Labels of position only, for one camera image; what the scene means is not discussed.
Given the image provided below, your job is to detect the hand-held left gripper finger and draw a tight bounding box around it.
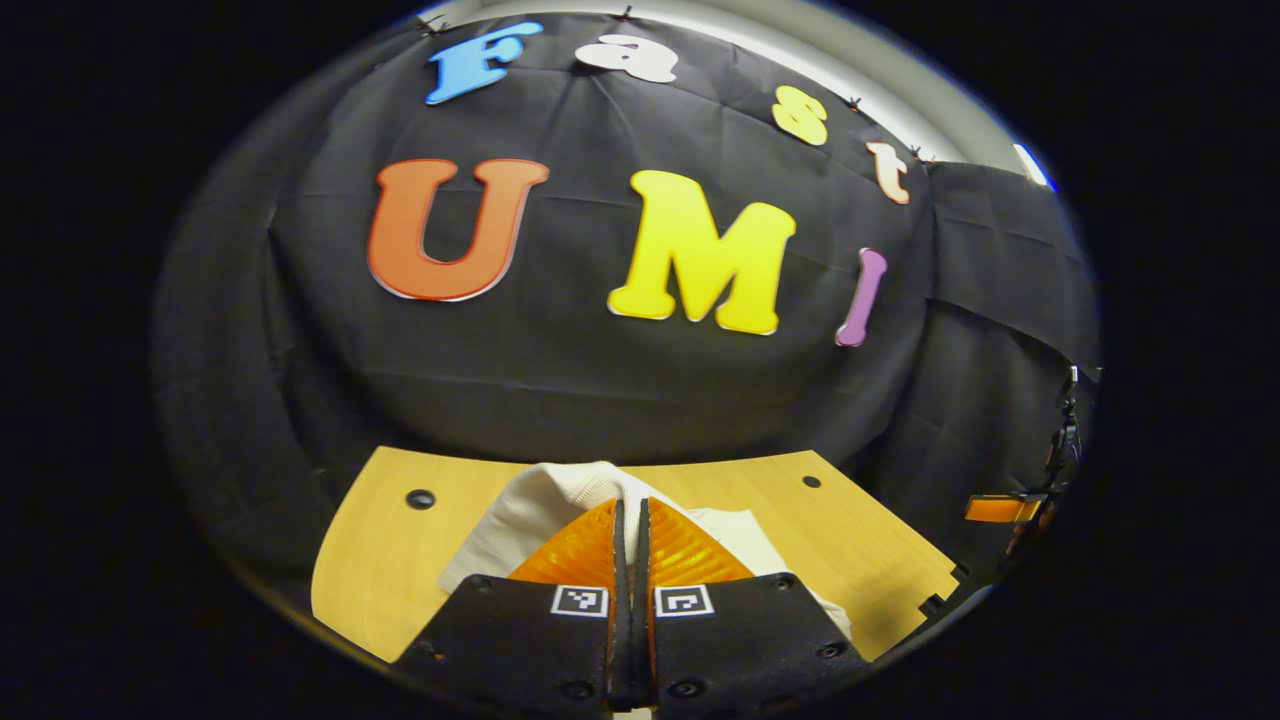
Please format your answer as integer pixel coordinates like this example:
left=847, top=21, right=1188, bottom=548
left=632, top=497, right=871, bottom=716
left=393, top=497, right=633, bottom=716

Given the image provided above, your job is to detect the cream sweatshirt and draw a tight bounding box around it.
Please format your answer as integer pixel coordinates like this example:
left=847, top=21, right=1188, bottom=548
left=438, top=461, right=853, bottom=641

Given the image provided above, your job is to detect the black backdrop cloth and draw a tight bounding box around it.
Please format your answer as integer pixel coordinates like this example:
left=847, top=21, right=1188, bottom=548
left=150, top=12, right=1101, bottom=601

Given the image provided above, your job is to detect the small ceiling light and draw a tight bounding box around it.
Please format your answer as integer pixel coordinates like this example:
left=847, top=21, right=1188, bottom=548
left=1013, top=143, right=1056, bottom=191

